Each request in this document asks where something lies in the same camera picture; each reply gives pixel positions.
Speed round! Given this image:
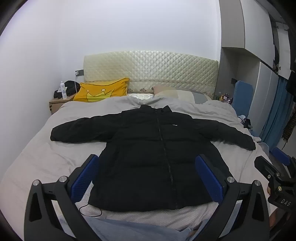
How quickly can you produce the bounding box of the bed with grey duvet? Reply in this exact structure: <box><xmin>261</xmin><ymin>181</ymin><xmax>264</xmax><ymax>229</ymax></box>
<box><xmin>0</xmin><ymin>94</ymin><xmax>263</xmax><ymax>209</ymax></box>

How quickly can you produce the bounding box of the beige grey patchwork pillow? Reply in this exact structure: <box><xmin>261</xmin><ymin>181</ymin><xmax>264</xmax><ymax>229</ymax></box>
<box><xmin>151</xmin><ymin>85</ymin><xmax>212</xmax><ymax>105</ymax></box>

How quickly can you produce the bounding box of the person's right hand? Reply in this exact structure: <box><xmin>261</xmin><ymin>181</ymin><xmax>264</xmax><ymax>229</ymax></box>
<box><xmin>267</xmin><ymin>188</ymin><xmax>289</xmax><ymax>235</ymax></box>

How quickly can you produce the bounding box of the brown patterned scarf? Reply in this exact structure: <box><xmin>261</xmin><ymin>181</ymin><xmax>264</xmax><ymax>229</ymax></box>
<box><xmin>281</xmin><ymin>116</ymin><xmax>296</xmax><ymax>144</ymax></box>

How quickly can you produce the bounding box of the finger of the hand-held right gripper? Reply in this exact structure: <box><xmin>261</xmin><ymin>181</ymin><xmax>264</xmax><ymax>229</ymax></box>
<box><xmin>254</xmin><ymin>156</ymin><xmax>279</xmax><ymax>180</ymax></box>
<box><xmin>272</xmin><ymin>147</ymin><xmax>296</xmax><ymax>171</ymax></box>

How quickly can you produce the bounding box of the cluster of small bottles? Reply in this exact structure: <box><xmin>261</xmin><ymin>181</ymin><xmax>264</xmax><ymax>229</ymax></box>
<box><xmin>218</xmin><ymin>93</ymin><xmax>233</xmax><ymax>103</ymax></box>

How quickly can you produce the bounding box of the blue curtain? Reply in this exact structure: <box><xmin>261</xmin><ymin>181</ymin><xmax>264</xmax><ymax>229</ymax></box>
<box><xmin>261</xmin><ymin>76</ymin><xmax>289</xmax><ymax>151</ymax></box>

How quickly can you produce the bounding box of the grey white wardrobe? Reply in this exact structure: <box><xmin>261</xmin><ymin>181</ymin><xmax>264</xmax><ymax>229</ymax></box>
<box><xmin>218</xmin><ymin>0</ymin><xmax>296</xmax><ymax>139</ymax></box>

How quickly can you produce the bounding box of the black bag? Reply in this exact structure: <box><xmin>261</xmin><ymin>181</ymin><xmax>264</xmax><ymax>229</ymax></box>
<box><xmin>54</xmin><ymin>80</ymin><xmax>81</xmax><ymax>100</ymax></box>

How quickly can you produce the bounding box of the dark hanging garment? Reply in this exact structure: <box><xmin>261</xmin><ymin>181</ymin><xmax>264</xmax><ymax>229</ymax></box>
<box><xmin>285</xmin><ymin>70</ymin><xmax>296</xmax><ymax>98</ymax></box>

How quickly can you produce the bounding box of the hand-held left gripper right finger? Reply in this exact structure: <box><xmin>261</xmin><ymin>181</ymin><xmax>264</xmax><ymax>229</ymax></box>
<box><xmin>195</xmin><ymin>154</ymin><xmax>270</xmax><ymax>241</ymax></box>

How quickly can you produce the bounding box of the black cord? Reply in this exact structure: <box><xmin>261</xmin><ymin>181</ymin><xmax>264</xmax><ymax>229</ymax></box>
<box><xmin>79</xmin><ymin>203</ymin><xmax>103</xmax><ymax>218</ymax></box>

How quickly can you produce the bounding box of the white dotted bed sheet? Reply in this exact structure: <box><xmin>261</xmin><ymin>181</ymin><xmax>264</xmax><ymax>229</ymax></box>
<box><xmin>50</xmin><ymin>193</ymin><xmax>223</xmax><ymax>232</ymax></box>

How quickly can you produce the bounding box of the blue padded board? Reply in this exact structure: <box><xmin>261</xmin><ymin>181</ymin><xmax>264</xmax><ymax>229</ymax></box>
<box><xmin>232</xmin><ymin>80</ymin><xmax>254</xmax><ymax>121</ymax></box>

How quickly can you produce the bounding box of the wooden nightstand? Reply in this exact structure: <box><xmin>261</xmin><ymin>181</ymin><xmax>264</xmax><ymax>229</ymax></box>
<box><xmin>48</xmin><ymin>96</ymin><xmax>74</xmax><ymax>115</ymax></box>

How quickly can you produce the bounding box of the cream quilted headboard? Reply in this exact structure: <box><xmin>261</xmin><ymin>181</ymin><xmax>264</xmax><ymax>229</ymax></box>
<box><xmin>83</xmin><ymin>50</ymin><xmax>219</xmax><ymax>96</ymax></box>

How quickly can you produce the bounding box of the black puffer jacket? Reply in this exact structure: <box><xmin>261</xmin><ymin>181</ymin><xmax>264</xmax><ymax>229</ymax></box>
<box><xmin>50</xmin><ymin>104</ymin><xmax>256</xmax><ymax>212</ymax></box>

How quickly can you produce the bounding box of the yellow crown print pillow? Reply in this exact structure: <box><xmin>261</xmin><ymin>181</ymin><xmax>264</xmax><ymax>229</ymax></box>
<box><xmin>73</xmin><ymin>77</ymin><xmax>130</xmax><ymax>103</ymax></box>

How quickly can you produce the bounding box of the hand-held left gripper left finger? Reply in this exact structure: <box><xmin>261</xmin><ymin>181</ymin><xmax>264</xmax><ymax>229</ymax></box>
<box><xmin>24</xmin><ymin>153</ymin><xmax>100</xmax><ymax>241</ymax></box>

